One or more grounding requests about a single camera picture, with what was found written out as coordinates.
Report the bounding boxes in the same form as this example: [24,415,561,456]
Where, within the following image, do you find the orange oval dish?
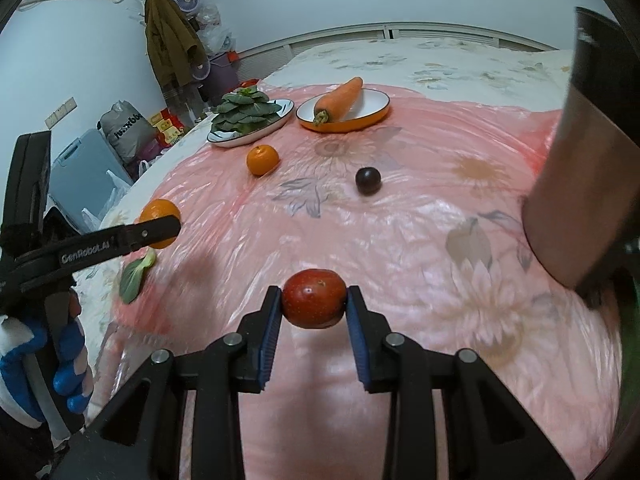
[296,88,392,134]

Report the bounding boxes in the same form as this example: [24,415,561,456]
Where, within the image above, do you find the small red round fruit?
[281,269,347,330]

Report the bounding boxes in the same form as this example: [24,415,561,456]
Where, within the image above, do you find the pile of clear plastic bags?
[197,2,236,53]

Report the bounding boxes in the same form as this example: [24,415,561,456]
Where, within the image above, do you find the orange with stem nub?
[246,144,281,177]

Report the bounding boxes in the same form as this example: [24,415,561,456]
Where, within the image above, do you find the bok choy leaf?
[119,250,157,305]

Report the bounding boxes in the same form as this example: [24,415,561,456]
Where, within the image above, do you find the white coat rack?
[122,0,158,28]

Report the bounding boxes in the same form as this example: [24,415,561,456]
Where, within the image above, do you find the floral bedsheet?
[70,37,581,341]

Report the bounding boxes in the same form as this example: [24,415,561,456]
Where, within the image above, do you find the person's left hand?
[0,292,92,429]

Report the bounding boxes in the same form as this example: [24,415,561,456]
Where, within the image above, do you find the grey printed bag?
[100,101,158,163]

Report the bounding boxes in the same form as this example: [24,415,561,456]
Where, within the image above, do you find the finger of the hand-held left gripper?
[117,214,182,257]

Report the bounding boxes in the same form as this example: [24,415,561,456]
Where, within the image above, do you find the white slatted headboard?
[235,22,561,83]

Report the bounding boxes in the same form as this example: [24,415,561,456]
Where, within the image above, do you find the purple bin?
[200,52,241,101]

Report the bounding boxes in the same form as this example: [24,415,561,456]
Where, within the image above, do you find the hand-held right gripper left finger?
[47,285,282,480]

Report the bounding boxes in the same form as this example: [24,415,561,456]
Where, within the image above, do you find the white plastic bag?
[82,170,133,233]

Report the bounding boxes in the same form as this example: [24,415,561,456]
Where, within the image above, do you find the carrot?
[313,76,363,126]

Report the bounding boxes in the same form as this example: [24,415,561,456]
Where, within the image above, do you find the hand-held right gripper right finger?
[346,285,576,480]

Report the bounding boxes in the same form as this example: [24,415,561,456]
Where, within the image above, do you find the pile of bok choy leaves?
[210,86,281,137]

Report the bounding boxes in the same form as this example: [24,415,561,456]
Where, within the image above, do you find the red and yellow boxes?
[147,107,186,148]

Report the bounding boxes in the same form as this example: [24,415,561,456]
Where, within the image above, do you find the blue-grey storage box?
[49,128,133,233]

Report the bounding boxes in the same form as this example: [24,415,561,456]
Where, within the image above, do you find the pink plastic sheet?
[112,82,626,480]

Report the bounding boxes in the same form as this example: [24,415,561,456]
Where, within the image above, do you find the dark purple plum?
[355,167,383,197]

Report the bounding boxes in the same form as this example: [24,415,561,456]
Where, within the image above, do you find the white oval plate blue rim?
[207,99,295,149]

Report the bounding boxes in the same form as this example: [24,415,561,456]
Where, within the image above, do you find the wall switch plate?
[45,96,78,130]

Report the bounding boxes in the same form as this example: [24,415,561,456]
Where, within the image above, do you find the large orange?
[139,199,182,250]

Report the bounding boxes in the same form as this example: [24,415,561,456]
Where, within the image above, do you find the olive green coat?
[145,0,206,91]

